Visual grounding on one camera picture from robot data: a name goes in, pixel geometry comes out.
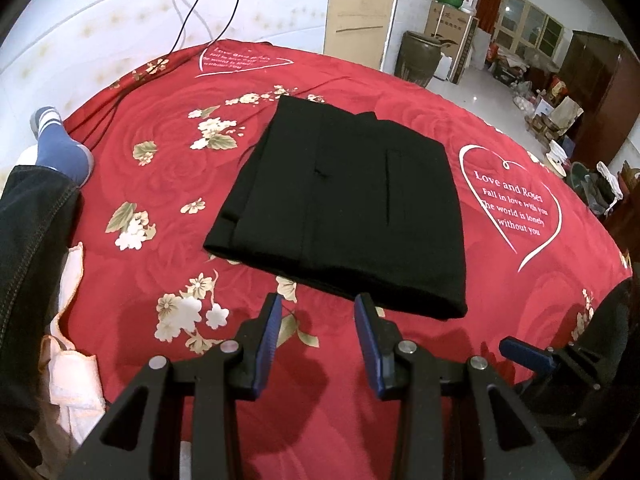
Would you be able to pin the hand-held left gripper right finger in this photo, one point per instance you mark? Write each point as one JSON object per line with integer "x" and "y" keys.
{"x": 372, "y": 345}

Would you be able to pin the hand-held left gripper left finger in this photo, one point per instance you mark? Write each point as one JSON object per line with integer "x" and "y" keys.
{"x": 265, "y": 345}

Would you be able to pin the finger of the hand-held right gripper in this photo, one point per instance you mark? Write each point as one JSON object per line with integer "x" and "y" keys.
{"x": 527, "y": 355}

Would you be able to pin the black pants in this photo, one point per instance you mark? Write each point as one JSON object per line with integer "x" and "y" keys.
{"x": 340, "y": 200}

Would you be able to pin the pile of clothes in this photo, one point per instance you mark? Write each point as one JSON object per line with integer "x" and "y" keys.
{"x": 597, "y": 187}

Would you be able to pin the white and peach cloth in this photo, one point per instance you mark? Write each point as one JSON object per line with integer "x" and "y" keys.
{"x": 72, "y": 375}

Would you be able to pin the straw hat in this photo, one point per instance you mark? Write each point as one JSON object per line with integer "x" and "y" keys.
{"x": 555, "y": 157}

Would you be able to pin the tan paper bag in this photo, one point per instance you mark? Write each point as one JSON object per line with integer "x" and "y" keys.
{"x": 567, "y": 115}

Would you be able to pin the person's leg in dark jeans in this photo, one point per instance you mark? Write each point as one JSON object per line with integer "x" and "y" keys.
{"x": 30, "y": 280}

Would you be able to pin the red floral bedsheet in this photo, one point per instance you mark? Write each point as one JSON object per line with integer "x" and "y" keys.
{"x": 400, "y": 95}

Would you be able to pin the dark wooden wardrobe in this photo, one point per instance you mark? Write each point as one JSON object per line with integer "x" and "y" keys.
{"x": 600, "y": 85}

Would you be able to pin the person's foot in blue sock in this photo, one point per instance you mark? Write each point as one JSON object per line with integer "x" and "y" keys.
{"x": 62, "y": 147}

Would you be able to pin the brown ceramic jar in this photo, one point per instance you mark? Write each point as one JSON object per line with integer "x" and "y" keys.
{"x": 417, "y": 57}

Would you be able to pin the large cardboard box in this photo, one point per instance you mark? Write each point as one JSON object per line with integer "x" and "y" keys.
{"x": 450, "y": 30}

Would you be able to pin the tan cardboard sheet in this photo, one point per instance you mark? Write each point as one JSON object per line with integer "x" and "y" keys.
{"x": 357, "y": 15}

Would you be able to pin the red curtain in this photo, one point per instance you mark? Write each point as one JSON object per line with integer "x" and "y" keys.
{"x": 490, "y": 0}

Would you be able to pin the window with wooden frame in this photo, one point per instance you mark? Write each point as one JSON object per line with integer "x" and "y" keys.
{"x": 530, "y": 25}

